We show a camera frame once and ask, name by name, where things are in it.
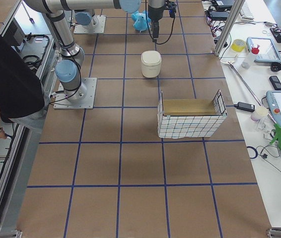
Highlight white trash can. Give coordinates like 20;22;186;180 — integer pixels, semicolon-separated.
141;51;161;78

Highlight aluminium frame post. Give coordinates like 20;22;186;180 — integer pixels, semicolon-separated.
214;0;245;56

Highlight yellow tape roll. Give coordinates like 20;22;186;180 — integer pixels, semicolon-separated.
231;39;246;53

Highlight checkered cloth wooden box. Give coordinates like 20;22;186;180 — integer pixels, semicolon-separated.
157;90;227;139

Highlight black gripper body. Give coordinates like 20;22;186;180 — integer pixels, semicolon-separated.
147;0;165;31

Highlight green plastic clamp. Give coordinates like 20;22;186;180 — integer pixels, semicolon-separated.
270;123;281;150

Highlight white paper cup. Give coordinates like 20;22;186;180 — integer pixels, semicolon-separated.
250;106;269;121

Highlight long metal rod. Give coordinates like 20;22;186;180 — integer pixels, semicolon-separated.
224;61;280;127

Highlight grey control box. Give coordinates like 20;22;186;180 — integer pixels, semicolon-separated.
4;18;25;53

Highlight black remote control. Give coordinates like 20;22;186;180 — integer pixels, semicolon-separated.
269;76;281;91

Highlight red capped bottle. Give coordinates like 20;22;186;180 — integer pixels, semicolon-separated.
246;44;260;64

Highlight upper teach pendant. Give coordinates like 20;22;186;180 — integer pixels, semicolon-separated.
246;37;281;63

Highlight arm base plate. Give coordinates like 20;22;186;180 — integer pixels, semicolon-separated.
74;12;106;34
53;78;97;110

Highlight black power adapter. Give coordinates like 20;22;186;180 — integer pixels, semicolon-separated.
234;102;255;113

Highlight person in black shirt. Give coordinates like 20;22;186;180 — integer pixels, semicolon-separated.
0;35;48;139

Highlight blue tape ring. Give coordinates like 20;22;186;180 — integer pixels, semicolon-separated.
246;146;258;159

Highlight blue teddy bear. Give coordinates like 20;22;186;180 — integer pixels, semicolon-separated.
131;10;151;32

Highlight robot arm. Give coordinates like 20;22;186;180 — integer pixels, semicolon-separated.
25;0;141;109
74;9;98;29

